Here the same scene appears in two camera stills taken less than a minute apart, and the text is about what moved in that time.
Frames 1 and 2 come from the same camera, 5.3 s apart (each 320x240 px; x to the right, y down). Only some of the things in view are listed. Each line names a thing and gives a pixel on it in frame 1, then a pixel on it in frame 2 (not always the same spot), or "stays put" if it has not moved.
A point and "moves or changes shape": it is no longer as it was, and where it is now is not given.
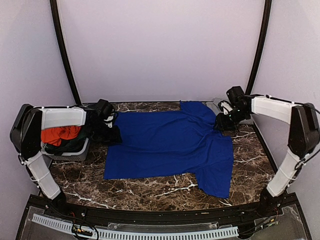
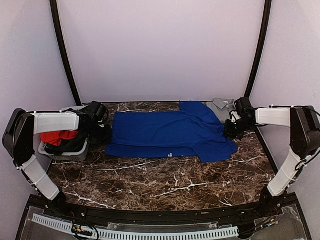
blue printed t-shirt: x=183 y=140 moves or changes shape
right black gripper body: x=231 y=122 → x=237 y=129
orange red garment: x=54 y=136 stays put
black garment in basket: x=91 y=130 stays put
